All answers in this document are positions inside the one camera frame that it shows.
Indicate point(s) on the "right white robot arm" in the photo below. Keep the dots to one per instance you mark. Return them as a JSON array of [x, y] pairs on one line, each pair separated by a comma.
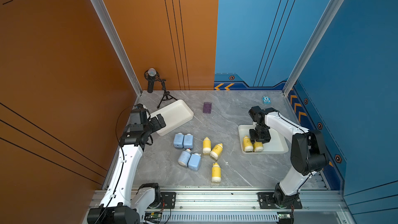
[[308, 151]]

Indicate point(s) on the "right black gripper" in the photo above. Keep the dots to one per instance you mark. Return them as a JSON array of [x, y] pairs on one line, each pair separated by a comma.
[[264, 139]]

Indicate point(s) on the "purple cube toy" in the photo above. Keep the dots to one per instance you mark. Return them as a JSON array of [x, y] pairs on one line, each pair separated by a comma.
[[207, 107]]

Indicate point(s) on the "blue sharpener lower left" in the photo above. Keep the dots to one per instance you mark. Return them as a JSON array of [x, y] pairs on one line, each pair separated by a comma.
[[184, 157]]

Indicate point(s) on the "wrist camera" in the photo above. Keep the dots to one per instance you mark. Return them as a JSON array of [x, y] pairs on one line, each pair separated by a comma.
[[139, 115], [257, 114]]

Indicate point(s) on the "right green circuit board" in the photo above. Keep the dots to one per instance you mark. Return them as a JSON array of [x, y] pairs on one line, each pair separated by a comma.
[[285, 218]]

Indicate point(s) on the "black mini tripod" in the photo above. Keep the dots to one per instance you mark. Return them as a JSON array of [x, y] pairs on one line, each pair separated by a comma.
[[166, 94]]

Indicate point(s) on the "white storage tray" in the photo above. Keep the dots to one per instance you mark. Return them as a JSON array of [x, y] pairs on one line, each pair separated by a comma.
[[277, 144], [175, 115]]

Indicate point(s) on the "green circuit board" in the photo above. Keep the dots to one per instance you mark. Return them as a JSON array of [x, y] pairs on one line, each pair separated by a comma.
[[153, 217], [285, 218]]

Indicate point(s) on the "right white storage tray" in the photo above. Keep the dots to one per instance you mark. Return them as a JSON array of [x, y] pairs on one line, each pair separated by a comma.
[[277, 144]]

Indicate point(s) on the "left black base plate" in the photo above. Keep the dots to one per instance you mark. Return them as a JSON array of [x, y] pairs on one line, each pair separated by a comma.
[[167, 201]]

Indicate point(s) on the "blue sharpener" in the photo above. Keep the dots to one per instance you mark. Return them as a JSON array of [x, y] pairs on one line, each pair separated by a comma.
[[188, 141], [178, 140], [184, 157], [195, 161]]

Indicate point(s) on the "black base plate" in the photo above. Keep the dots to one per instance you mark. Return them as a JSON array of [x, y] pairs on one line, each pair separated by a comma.
[[277, 200], [167, 201]]

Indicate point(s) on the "aluminium rail frame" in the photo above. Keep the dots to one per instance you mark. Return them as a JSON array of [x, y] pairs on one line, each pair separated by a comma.
[[231, 205]]

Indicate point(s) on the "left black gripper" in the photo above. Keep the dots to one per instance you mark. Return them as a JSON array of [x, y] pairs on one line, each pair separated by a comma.
[[156, 126]]

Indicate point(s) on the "left green circuit board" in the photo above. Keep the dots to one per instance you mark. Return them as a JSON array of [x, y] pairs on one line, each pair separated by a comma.
[[153, 217]]

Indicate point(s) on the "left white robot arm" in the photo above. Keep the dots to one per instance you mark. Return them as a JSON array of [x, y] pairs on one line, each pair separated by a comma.
[[117, 206]]

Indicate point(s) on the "left white storage tray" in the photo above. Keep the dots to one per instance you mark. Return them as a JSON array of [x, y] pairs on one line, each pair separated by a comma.
[[175, 115]]

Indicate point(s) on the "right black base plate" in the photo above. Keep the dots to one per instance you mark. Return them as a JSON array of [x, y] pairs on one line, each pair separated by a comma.
[[277, 200]]

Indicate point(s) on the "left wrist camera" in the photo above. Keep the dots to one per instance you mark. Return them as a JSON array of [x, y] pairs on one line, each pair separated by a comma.
[[139, 115]]

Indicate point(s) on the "blue sharpener upper right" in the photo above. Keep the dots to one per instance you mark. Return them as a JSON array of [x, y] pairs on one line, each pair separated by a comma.
[[188, 141]]

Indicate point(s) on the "small teal robot toy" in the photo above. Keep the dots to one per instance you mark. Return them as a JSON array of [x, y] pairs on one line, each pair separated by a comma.
[[266, 100]]

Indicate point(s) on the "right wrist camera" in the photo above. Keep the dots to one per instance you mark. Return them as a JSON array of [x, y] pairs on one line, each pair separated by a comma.
[[257, 114]]

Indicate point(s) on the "black microphone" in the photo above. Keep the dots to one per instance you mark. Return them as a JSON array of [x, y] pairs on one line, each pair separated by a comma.
[[151, 75]]

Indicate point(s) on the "blue sharpener upper left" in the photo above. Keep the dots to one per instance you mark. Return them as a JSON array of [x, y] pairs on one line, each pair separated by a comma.
[[178, 140]]

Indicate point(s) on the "blue sharpener lower right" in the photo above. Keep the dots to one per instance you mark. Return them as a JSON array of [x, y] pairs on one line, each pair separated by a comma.
[[195, 161]]

